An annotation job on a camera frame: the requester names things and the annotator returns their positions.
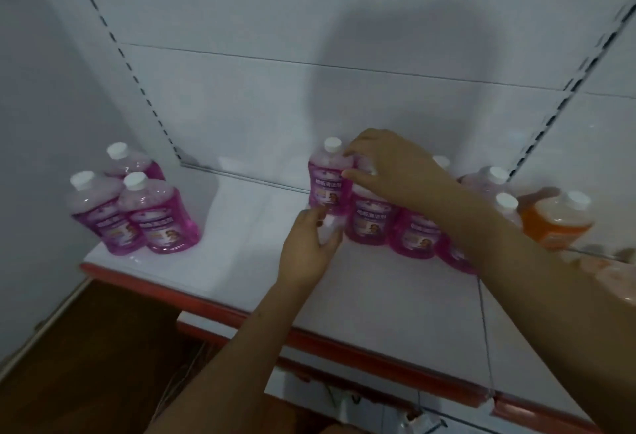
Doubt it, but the person's right hand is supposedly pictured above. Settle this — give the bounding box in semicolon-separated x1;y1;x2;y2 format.
342;128;451;223

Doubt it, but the person's left hand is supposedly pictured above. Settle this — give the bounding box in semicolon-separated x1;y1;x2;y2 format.
277;206;345;291

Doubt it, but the pink detergent bottle white cap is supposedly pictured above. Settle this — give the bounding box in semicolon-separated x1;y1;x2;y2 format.
345;155;398;246
105;142;166;182
118;172;202;255
307;137;354;246
67;170;146;256

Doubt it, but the person's right forearm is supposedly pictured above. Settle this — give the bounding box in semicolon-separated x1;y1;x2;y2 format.
422;185;636;434

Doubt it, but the person's left forearm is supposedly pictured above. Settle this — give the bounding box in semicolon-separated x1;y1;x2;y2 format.
144;275;320;434

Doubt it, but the white shelf board red edge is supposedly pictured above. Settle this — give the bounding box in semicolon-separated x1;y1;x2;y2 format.
79;166;498;410
176;309;503;434
477;230;636;434

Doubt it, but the white shelf back panel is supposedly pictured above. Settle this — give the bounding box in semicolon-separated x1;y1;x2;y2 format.
15;0;636;197

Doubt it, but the orange detergent bottle white cap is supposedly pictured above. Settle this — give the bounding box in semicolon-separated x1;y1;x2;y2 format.
518;190;596;252

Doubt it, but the slotted white shelf upright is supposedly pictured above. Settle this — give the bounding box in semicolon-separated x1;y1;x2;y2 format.
508;1;636;182
66;0;184;162

